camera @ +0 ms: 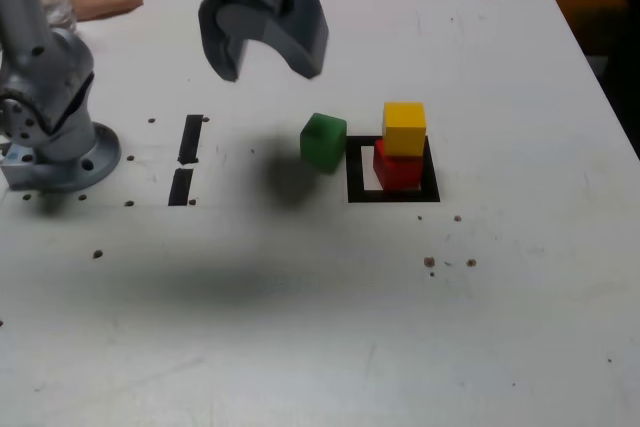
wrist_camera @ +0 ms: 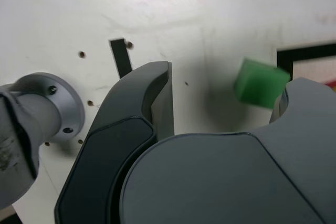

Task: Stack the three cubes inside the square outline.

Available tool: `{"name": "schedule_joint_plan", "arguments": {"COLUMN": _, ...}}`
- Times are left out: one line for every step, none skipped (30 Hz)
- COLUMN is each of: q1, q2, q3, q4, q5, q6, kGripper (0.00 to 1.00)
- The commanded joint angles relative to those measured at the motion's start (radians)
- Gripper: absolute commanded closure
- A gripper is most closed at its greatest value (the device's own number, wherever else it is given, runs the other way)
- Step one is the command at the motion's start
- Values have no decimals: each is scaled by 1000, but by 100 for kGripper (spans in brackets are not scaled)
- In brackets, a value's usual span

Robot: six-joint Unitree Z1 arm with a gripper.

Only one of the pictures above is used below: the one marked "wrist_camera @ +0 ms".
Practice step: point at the black tape square outline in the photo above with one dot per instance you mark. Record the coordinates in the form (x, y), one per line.
(284, 58)

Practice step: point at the black tape strip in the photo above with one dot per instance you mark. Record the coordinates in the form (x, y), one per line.
(122, 58)

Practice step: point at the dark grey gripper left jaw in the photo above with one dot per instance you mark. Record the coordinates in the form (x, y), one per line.
(105, 161)

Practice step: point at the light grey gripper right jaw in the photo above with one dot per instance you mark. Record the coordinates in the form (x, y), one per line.
(223, 182)

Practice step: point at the green cube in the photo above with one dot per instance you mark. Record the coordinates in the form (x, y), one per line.
(260, 82)

